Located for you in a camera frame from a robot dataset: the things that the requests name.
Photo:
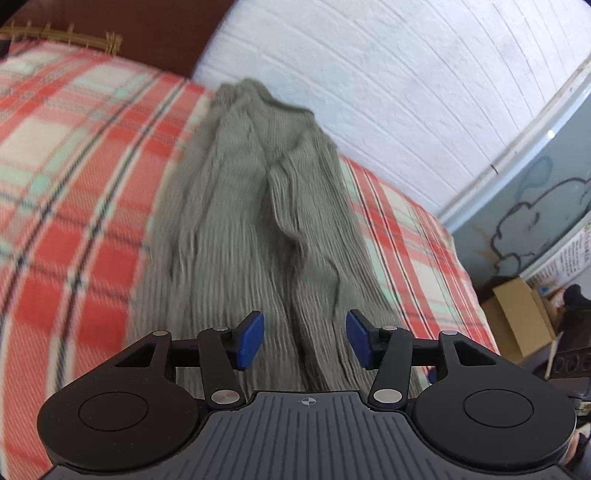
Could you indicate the cardboard box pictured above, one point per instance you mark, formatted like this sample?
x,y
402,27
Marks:
x,y
517,318

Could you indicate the white door frame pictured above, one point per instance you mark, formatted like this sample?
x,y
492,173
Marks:
x,y
521,143

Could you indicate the dark brown wooden headboard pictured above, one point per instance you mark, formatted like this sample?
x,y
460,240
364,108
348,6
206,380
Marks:
x,y
138,27

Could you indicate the green striped checked shirt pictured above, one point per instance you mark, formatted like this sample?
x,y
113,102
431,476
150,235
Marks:
x,y
258,221

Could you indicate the wall poster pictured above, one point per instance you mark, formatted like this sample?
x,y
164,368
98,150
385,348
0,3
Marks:
x,y
568,261

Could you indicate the red plaid bed sheet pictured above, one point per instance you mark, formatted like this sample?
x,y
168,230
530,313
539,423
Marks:
x,y
69,207

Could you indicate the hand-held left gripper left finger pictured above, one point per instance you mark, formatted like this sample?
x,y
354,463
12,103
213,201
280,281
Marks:
x,y
251,339

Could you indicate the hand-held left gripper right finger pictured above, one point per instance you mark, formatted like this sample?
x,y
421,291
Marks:
x,y
359,339

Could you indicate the pale blue cartoon door panel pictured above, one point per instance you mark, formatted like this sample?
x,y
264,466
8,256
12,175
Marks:
x,y
531,207

